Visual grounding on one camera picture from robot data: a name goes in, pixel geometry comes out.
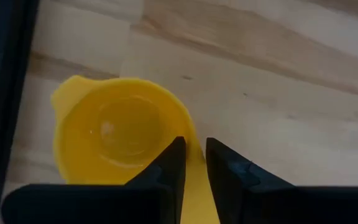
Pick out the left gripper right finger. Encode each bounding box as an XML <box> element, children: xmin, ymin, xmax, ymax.
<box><xmin>206</xmin><ymin>138</ymin><xmax>358</xmax><ymax>224</ymax></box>

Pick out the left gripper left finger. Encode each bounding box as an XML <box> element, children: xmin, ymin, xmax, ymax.
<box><xmin>1</xmin><ymin>136</ymin><xmax>186</xmax><ymax>224</ymax></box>

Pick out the yellow measuring cup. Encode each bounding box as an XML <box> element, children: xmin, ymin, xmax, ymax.
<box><xmin>50</xmin><ymin>74</ymin><xmax>221</xmax><ymax>224</ymax></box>

